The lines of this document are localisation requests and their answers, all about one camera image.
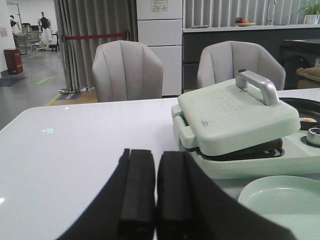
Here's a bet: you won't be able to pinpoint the light green plate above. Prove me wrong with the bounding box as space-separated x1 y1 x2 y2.
238 175 320 240

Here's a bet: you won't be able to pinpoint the red trash bin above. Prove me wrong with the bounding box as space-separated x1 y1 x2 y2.
4 48 23 75

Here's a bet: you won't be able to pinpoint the dark appliance box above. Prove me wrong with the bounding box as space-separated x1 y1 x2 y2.
278 38 320 90

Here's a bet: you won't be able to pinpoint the green breakfast maker base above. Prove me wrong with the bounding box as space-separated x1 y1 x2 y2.
171 105 320 179

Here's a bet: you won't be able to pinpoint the potted green plant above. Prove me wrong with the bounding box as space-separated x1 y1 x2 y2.
299 0 320 25

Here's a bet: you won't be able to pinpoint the green breakfast maker lid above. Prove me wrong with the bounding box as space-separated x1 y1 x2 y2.
171 69 301 156

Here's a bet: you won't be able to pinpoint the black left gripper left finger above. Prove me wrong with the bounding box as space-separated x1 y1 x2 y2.
59 148 156 240

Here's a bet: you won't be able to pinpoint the left silver control knob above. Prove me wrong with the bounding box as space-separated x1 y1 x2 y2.
306 127 320 146

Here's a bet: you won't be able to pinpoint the orange shrimp pieces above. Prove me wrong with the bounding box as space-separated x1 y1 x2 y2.
299 117 317 123

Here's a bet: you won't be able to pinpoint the dark grey counter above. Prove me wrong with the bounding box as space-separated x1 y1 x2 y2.
182 25 320 90

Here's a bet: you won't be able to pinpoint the grey chair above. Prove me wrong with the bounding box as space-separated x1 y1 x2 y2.
197 40 286 91
92 40 164 102

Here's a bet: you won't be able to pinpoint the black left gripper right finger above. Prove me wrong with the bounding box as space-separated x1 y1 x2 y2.
156 151 296 240

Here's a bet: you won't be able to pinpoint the red barrier belt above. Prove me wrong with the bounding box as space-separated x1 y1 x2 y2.
64 31 130 41

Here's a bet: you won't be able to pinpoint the fruit plate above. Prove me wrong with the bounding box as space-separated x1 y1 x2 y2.
233 17 256 27

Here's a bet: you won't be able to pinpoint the beige sofa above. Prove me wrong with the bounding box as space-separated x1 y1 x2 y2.
296 67 320 89

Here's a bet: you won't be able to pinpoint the black round frying pan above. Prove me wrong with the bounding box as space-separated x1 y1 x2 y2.
280 97 320 131

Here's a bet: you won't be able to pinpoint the left grey chair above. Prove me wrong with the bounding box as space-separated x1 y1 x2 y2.
92 40 164 102

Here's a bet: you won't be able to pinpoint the right grey chair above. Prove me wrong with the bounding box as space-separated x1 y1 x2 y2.
197 40 286 91

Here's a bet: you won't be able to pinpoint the white cabinet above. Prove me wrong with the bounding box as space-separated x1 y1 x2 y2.
136 0 183 97

